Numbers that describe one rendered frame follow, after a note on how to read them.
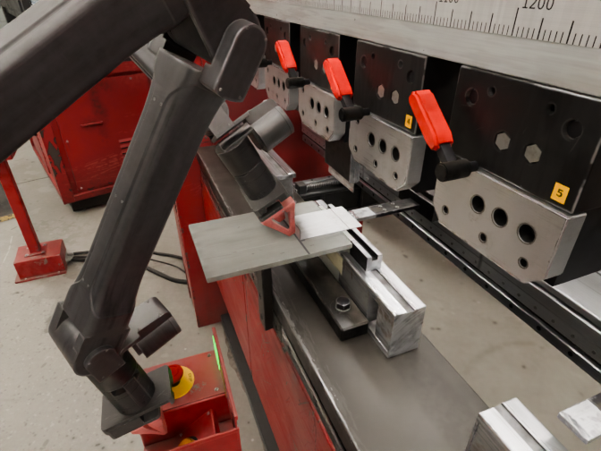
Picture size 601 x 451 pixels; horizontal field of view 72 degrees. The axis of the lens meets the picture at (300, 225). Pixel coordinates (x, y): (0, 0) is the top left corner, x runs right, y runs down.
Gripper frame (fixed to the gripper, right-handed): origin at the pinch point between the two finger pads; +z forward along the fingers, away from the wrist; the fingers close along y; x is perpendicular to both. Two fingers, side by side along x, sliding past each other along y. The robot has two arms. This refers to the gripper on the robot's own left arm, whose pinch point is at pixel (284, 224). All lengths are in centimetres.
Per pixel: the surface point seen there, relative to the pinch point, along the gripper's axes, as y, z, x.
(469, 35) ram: -30.7, -27.9, -23.0
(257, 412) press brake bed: 30, 84, 46
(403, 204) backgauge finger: -0.8, 12.5, -22.8
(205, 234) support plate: 3.8, -5.7, 13.4
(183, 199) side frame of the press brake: 85, 24, 26
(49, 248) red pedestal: 164, 41, 113
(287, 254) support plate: -8.1, -0.2, 2.8
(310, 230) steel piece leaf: -2.6, 2.7, -3.3
